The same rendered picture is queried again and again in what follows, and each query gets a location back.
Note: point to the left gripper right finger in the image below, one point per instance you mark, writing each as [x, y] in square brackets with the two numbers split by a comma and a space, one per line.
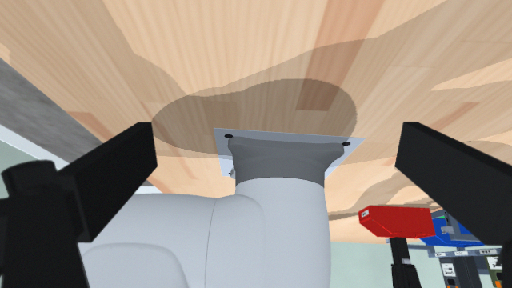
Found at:
[473, 187]

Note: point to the red bin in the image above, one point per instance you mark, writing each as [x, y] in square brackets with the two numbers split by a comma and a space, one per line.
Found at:
[403, 222]

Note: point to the blue bin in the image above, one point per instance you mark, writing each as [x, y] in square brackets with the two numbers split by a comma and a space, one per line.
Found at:
[435, 240]

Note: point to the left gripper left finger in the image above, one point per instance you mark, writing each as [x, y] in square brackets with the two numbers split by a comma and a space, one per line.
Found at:
[48, 212]

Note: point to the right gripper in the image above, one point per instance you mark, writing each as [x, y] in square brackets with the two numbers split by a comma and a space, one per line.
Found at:
[402, 270]

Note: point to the dark grey shelf rack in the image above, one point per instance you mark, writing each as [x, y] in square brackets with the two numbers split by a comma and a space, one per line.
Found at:
[452, 227]

